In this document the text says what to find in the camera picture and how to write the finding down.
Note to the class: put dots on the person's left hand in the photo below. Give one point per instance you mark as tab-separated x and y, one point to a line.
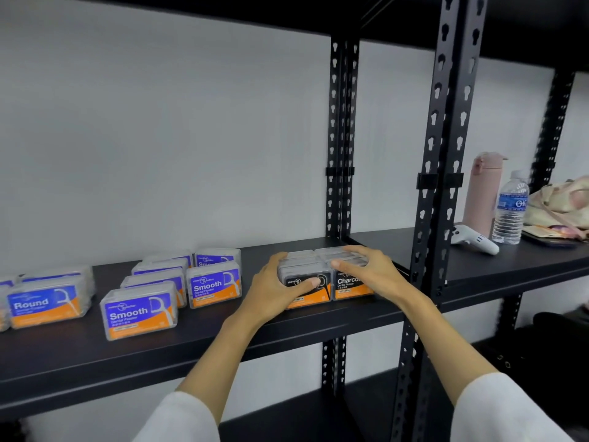
267	294

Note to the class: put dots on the group of blue-label floss packs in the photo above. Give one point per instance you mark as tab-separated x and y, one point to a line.
138	312

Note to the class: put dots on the black-label floss pick box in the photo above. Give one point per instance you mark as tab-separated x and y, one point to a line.
331	251
299	273
301	255
352	285

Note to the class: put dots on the person's right hand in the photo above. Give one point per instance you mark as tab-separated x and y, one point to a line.
377	276

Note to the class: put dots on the black bag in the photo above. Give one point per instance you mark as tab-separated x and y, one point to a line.
552	349

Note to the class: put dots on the person's right forearm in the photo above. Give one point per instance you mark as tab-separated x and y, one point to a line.
441	345

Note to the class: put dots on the person's left forearm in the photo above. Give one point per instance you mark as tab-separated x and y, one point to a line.
211	363

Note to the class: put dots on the clear plastic water bottle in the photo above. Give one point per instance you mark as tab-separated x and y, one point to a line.
510	216

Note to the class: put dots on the beige fabric bag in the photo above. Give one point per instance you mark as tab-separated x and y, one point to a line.
559	202

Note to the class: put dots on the person's left thumb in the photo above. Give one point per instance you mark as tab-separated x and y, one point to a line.
303	288

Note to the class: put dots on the pink insulated bottle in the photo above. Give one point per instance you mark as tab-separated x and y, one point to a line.
483	197

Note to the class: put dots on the black metal shelving rack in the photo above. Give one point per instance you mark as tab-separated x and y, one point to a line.
444	133
83	359

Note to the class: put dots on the person's right thumb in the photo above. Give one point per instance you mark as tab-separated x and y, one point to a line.
349	265

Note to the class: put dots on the dark flat phone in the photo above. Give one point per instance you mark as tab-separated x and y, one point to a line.
547	240

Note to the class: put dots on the white handheld controller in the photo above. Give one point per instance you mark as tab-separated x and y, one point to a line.
474	238

